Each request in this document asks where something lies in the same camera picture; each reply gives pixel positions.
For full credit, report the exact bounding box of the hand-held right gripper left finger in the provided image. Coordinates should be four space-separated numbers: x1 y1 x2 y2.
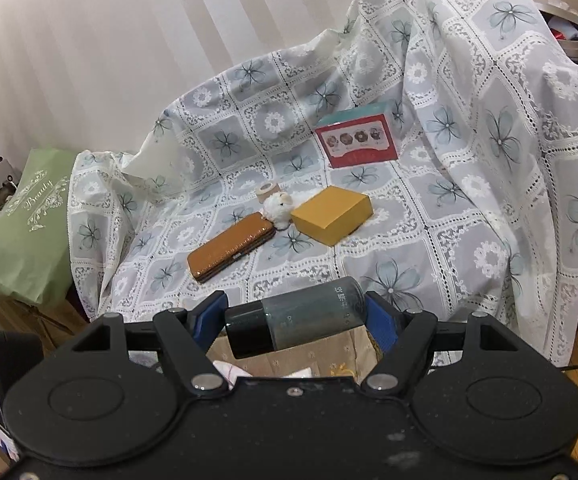
66 291 230 394

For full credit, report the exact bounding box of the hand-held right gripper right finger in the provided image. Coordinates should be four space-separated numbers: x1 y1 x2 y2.
361 290 521 394

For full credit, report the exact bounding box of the beige patterned bag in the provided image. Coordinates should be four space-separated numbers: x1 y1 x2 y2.
206 327 386 380

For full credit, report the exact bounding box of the dark grey bottle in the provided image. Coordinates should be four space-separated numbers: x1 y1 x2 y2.
224 276 368 360

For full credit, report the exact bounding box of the white plush toy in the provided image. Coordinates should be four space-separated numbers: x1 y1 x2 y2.
261 190 296 231

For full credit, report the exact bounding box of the brown leather case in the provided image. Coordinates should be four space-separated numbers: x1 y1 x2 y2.
187 211 276 284

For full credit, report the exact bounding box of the yellow cardboard box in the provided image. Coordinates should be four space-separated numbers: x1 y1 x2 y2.
290 185 373 247

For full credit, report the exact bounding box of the green fabric bag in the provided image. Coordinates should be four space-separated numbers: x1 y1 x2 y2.
0 147 86 312

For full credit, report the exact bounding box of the white floral lace cloth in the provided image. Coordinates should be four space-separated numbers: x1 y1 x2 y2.
66 0 578 368

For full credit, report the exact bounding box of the teal and red doughnut box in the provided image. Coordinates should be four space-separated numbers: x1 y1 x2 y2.
315 101 400 170

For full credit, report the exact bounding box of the round metal tin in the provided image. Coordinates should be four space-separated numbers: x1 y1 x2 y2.
538 2 578 64

